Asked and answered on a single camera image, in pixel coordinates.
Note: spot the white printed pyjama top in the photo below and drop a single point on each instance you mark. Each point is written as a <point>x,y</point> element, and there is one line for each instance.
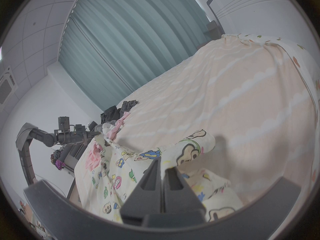
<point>112,171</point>

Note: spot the pink printed T-shirt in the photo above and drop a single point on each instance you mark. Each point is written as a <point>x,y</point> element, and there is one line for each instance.
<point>118,126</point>

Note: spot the white ceiling air conditioner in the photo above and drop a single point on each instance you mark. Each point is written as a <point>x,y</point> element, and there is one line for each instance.
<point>7,84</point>

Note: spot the pile of clothes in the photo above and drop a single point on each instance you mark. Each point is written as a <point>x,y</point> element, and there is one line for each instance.
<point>112,114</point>

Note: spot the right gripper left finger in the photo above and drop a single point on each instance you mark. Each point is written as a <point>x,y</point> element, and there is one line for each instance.
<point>147,199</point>

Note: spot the bed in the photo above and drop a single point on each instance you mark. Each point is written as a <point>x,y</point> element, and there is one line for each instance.
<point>225,109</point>

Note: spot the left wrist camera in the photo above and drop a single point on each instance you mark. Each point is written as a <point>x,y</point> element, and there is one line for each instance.
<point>80,128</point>

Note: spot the blue-green curtain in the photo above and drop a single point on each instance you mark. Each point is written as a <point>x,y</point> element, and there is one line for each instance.
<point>125,46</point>

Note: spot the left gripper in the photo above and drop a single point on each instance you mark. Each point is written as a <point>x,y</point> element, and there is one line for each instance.
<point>80,137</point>

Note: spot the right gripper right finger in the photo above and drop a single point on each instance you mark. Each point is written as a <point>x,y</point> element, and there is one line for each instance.
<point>182,199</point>

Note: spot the grey bedside table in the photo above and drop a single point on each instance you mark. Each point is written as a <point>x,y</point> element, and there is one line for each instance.
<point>215,31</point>

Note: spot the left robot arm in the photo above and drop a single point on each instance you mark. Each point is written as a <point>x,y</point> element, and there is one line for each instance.
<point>42,136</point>

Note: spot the white printed pillow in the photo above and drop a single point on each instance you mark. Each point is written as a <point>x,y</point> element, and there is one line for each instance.
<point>307,66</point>

